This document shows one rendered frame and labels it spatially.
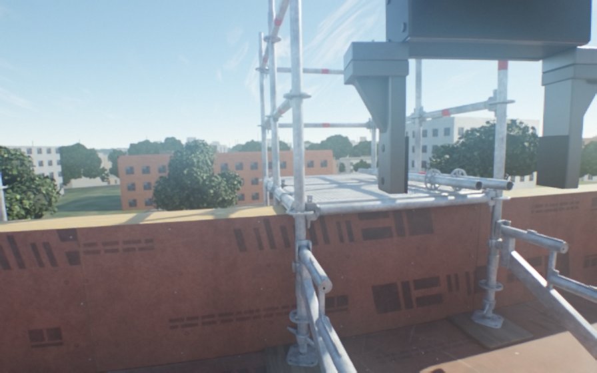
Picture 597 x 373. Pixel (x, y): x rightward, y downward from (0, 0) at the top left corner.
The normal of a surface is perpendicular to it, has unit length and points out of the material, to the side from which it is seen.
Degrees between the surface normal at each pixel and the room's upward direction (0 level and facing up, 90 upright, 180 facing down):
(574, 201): 90
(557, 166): 90
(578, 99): 90
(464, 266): 90
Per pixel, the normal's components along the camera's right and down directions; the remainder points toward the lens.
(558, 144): -1.00, 0.03
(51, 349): 0.22, 0.11
